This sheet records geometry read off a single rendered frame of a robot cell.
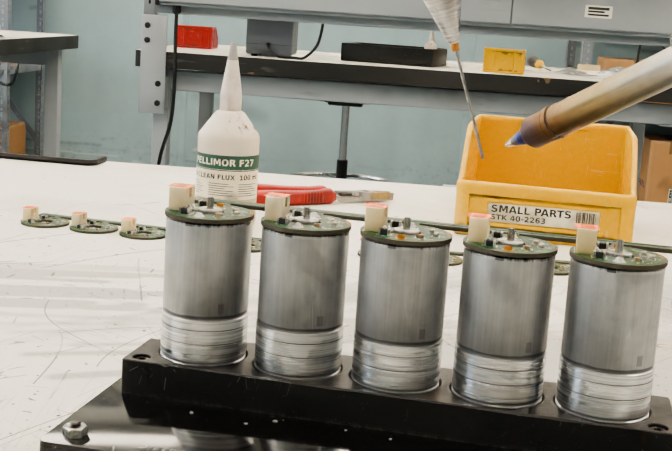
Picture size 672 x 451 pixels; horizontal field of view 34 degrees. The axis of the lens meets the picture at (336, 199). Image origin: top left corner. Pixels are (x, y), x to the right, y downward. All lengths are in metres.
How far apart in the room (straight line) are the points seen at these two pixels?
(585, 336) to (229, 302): 0.10
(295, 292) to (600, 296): 0.08
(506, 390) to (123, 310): 0.19
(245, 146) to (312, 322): 0.31
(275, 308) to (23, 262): 0.23
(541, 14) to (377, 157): 2.25
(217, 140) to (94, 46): 4.35
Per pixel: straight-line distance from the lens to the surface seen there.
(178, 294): 0.31
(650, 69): 0.25
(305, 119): 4.78
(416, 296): 0.29
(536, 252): 0.29
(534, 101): 2.71
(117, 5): 4.91
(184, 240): 0.30
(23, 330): 0.42
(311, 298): 0.30
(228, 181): 0.60
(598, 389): 0.29
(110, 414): 0.30
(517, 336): 0.29
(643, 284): 0.29
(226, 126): 0.60
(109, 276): 0.49
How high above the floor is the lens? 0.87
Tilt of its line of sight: 10 degrees down
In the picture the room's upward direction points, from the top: 4 degrees clockwise
